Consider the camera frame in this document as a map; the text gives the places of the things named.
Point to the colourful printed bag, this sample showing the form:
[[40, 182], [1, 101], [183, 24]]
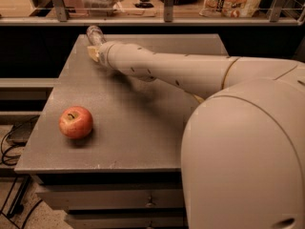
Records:
[[230, 8]]

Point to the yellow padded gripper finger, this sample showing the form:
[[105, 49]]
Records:
[[93, 53]]

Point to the red apple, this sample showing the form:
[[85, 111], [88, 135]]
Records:
[[76, 122]]

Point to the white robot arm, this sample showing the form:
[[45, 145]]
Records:
[[242, 154]]

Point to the grey drawer cabinet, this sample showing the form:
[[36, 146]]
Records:
[[103, 181]]

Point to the metal drawer knob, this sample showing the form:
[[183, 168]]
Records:
[[150, 203]]

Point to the green and yellow sponge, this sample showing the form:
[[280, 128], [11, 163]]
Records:
[[198, 98]]

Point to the clear plastic water bottle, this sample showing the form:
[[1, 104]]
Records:
[[95, 36]]

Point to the black power adapter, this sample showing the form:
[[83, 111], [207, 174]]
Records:
[[19, 134]]

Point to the metal railing shelf frame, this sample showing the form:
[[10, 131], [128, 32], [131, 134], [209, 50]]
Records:
[[154, 12]]

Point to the clear plastic container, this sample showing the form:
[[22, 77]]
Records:
[[100, 7]]

